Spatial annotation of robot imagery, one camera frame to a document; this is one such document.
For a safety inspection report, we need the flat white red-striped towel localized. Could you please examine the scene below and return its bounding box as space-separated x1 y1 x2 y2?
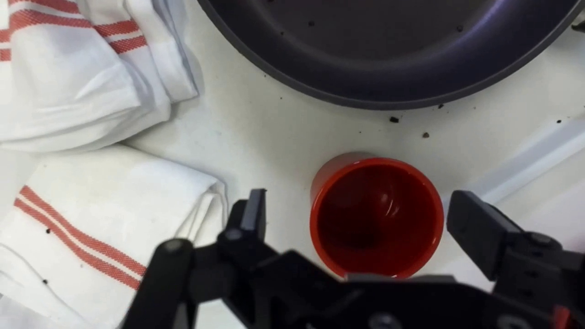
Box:
0 144 228 329

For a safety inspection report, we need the black frying pan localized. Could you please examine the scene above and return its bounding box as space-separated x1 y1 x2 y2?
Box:
197 0 585 111

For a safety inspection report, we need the red plastic cup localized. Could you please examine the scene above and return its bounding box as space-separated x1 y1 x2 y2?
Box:
309 151 446 281

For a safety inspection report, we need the round white table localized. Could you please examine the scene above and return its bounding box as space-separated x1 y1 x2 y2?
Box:
486 151 585 288

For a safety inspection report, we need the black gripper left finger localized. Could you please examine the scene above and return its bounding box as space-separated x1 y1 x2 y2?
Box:
230 188 268 244

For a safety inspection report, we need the white plastic tray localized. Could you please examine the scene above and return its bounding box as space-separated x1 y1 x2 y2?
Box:
0 0 585 329

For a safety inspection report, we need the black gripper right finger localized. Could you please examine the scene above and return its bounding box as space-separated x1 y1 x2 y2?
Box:
446 189 522 281

